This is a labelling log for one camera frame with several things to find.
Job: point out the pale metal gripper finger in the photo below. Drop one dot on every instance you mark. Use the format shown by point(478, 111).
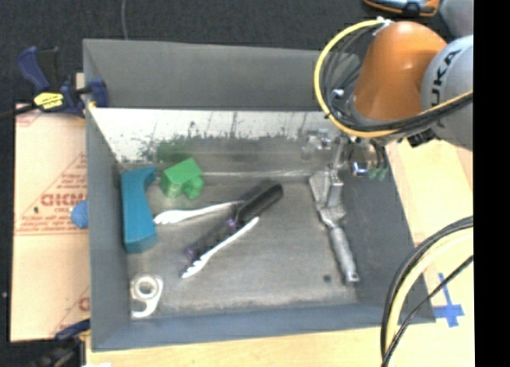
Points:
point(335, 189)
point(318, 188)

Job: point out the silver metal kitchen tool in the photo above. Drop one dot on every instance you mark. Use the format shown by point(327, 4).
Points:
point(342, 246)

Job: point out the black cylindrical brush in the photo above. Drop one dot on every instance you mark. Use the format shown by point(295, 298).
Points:
point(255, 200)

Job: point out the grey metal bin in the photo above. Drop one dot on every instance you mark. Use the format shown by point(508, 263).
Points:
point(255, 278)

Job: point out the green toy block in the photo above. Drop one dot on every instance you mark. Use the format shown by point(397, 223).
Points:
point(181, 178)

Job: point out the teal flat block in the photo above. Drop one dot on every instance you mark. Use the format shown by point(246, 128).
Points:
point(136, 214)

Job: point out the brown cardboard board red print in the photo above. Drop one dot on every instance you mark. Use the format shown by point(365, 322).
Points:
point(48, 262)

